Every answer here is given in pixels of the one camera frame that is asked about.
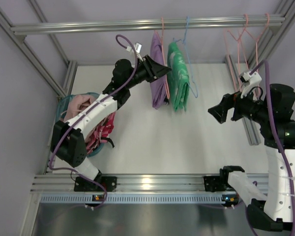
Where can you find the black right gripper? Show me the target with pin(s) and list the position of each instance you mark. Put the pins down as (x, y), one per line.
(233, 106)

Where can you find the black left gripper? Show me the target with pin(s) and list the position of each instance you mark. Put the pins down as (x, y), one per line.
(149, 71)

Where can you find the purple trousers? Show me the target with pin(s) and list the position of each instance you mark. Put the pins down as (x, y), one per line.
(159, 88)

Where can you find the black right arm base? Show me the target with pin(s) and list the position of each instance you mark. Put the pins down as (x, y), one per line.
(219, 183)

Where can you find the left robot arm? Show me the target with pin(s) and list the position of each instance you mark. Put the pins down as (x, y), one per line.
(68, 139)

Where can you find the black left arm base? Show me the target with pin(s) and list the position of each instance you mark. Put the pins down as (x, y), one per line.
(108, 182)

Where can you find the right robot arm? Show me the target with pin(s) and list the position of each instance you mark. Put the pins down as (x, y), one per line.
(275, 211)

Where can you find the green tie-dye trousers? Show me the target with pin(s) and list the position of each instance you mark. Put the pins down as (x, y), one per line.
(178, 78)

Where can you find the pink camouflage trousers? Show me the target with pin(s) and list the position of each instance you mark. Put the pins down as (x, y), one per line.
(100, 135)

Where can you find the pale pink garment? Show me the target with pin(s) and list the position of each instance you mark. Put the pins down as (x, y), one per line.
(78, 104)

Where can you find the teal plastic laundry basket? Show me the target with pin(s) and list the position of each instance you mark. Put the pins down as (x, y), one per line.
(63, 105)

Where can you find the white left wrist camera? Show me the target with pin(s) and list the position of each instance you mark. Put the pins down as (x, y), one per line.
(137, 49)

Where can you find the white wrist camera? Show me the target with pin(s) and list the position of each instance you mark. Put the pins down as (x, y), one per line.
(249, 81)
(137, 49)

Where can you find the blue wire hanger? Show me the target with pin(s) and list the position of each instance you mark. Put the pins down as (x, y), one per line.
(192, 84)

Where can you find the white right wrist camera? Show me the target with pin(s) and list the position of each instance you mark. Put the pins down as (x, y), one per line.
(249, 81)

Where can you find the aluminium hanging rail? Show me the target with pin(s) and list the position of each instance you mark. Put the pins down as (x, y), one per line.
(153, 24)

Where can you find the aluminium front rail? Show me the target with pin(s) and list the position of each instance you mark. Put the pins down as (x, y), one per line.
(126, 183)

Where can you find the left aluminium frame post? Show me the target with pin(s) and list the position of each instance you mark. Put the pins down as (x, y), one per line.
(34, 60)

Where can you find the perforated grey cable tray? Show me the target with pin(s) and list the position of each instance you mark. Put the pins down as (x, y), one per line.
(132, 198)

